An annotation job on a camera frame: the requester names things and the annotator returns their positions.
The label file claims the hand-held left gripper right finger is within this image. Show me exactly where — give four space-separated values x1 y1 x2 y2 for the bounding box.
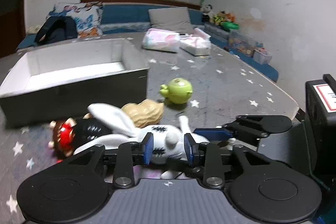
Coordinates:
184 133 273 189

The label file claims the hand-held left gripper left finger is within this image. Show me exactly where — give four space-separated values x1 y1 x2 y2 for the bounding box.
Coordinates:
63 133 154 189

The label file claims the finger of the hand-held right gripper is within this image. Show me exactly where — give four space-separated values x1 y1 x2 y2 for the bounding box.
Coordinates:
194 115 292 146

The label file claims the white rabbit plush toy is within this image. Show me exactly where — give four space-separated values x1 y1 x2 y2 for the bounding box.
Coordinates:
73 103 210 180

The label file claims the peanut plush toy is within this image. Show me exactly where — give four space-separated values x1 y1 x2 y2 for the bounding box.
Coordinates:
121 99 165 128

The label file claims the green round toy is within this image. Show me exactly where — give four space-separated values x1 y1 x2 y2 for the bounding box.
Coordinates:
159 77 194 105

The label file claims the red and black doll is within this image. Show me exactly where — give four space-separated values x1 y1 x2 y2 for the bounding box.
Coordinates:
48 113 113 164

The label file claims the grey storage box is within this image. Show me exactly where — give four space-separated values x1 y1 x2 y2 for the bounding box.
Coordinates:
0 38 150 128

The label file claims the grey star-printed mat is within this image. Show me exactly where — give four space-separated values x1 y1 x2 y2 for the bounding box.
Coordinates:
0 30 300 224

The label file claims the small clear plastic box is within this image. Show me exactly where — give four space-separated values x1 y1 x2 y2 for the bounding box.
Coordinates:
253 47 273 65

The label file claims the clear box with colourful print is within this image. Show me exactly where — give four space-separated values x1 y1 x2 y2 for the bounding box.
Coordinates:
228 30 258 58

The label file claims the white tissue packet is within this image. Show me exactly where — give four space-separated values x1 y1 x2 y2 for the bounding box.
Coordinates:
179 27 212 56

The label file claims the pink plastic packet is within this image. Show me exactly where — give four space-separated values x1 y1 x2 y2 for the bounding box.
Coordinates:
142 28 181 53

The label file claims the pile of colourful toys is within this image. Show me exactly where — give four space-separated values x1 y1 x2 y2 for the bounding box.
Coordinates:
212 11 240 30

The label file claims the panda plush toy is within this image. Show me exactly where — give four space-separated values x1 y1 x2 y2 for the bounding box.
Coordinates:
201 4 214 22

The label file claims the grey pillow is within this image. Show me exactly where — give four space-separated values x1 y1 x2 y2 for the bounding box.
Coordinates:
148 7 193 33

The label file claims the butterfly print pillow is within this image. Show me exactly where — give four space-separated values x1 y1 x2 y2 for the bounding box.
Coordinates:
47 1 104 39

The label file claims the dark blue backpack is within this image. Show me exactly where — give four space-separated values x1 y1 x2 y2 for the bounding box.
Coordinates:
35 15 78 44

